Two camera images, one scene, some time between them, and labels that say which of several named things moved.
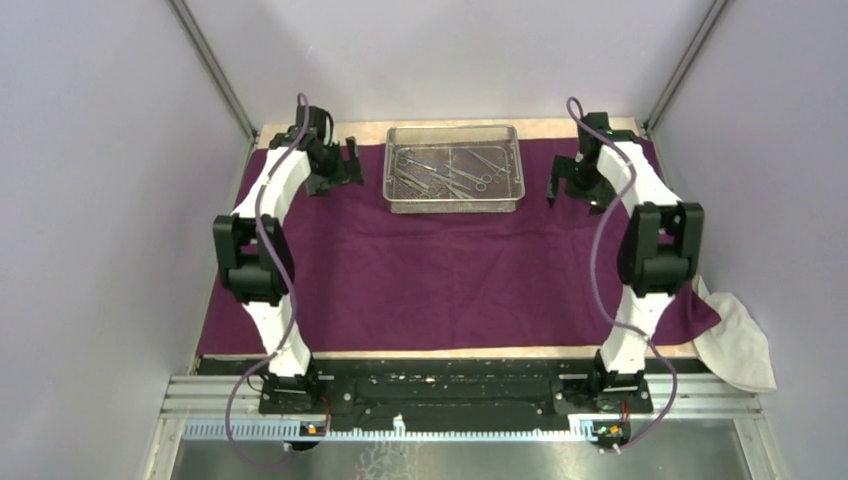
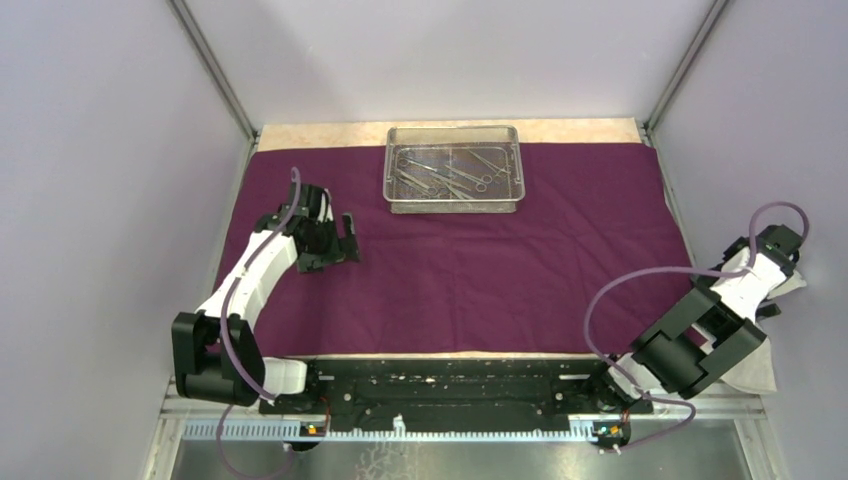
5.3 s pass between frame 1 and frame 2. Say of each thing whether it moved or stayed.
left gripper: moved
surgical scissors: stayed
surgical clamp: stayed
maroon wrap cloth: stayed
